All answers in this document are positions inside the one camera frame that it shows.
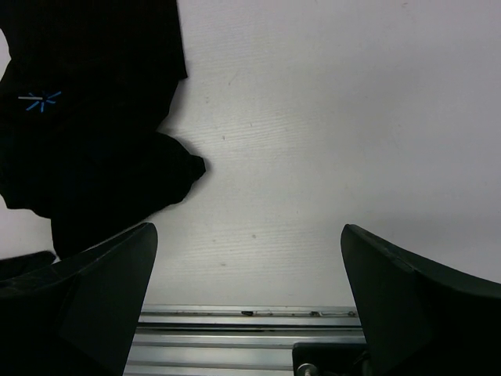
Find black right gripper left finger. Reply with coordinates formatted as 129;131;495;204
1;223;158;375

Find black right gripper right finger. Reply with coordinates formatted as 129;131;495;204
341;225;500;375

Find black t shirt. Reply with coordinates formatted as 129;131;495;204
1;1;206;260

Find aluminium frame rail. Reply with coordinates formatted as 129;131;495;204
124;304;366;375

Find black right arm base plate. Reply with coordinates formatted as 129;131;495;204
292;342;372;376

